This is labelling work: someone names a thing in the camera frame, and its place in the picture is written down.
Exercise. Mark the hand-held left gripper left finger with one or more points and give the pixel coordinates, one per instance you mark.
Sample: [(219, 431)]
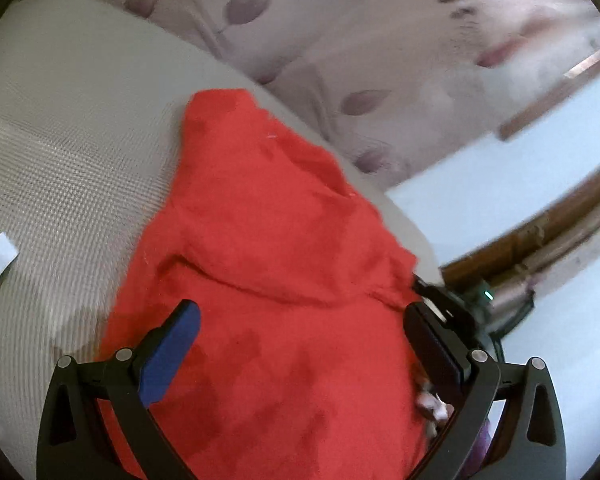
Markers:
[(172, 345)]

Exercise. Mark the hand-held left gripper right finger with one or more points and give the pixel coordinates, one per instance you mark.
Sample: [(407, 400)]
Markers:
[(437, 360)]

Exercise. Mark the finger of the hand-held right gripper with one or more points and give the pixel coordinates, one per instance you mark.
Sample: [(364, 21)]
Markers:
[(447, 307)]

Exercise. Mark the red knit sweater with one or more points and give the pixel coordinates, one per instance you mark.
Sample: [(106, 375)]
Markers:
[(270, 270)]

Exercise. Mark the grey textured mattress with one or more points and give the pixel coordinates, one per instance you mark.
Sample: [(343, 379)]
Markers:
[(75, 135)]

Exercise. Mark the leaf print curtain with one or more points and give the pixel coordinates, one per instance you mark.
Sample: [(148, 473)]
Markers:
[(360, 40)]

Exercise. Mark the brown wooden furniture rail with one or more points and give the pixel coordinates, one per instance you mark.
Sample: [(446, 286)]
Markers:
[(535, 240)]

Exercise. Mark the brown wooden window frame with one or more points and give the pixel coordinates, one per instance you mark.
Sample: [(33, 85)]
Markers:
[(555, 95)]

